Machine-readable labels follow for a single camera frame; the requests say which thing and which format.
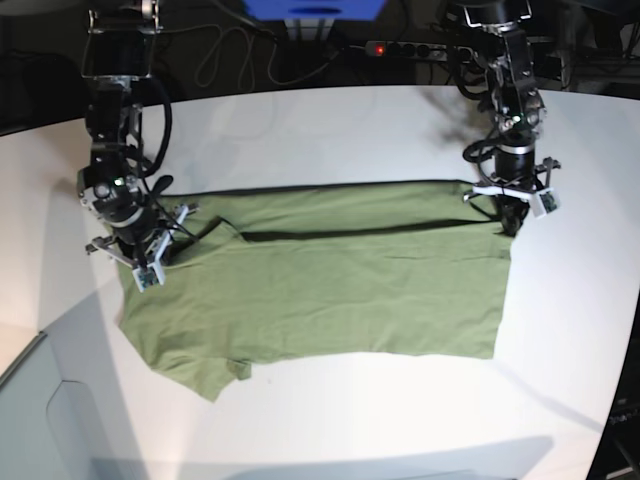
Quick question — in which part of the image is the grey looped cable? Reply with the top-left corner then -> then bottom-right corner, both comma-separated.
193,24 -> 346,89

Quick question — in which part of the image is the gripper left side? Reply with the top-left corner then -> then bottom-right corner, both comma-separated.
463,147 -> 560,237

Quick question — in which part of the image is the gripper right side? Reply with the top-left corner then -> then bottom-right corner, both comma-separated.
84,195 -> 199,270

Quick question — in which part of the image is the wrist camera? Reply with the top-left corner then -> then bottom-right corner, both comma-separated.
132,262 -> 166,293
529,188 -> 560,219

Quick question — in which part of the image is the black power strip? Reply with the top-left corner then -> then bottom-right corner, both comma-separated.
364,40 -> 448,63

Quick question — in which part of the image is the green T-shirt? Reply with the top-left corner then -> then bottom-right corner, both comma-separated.
119,181 -> 512,401

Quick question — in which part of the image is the wrist camera left side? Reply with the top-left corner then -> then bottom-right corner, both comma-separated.
529,188 -> 560,219

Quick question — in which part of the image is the wrist camera right side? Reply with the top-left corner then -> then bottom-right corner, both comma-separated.
132,262 -> 166,293

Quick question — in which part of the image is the blue box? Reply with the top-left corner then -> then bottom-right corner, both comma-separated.
244,0 -> 386,21

